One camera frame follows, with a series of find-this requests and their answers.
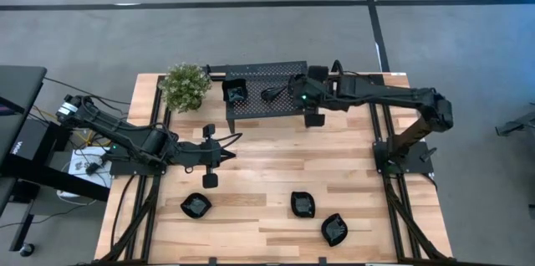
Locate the black rounded mini plate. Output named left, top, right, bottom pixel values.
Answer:
left=290, top=191, right=317, bottom=219

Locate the black perforated metal shelf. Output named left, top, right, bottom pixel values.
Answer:
left=224, top=60, right=310, bottom=135

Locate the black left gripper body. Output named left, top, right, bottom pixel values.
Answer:
left=183, top=123, right=222, bottom=190

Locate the black metal object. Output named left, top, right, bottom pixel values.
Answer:
left=495, top=110, right=535, bottom=138

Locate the green plant in black pot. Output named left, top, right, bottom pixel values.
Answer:
left=158, top=62, right=213, bottom=115

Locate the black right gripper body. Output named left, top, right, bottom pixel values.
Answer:
left=303, top=64, right=334, bottom=130

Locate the black leaf-shaped mini plate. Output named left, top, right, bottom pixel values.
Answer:
left=260, top=85, right=281, bottom=102
left=320, top=212, right=349, bottom=248
left=180, top=192, right=213, bottom=220

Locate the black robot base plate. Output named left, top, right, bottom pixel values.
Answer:
left=109, top=143, right=169, bottom=177
left=372, top=140, right=436, bottom=175

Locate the white printed box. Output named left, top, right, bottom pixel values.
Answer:
left=68, top=146, right=115, bottom=189

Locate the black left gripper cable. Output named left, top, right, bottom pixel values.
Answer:
left=213, top=131, right=244, bottom=151

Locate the black square deep mini plate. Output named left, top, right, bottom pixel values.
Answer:
left=227, top=85, right=246, bottom=102
left=221, top=76, right=248, bottom=104

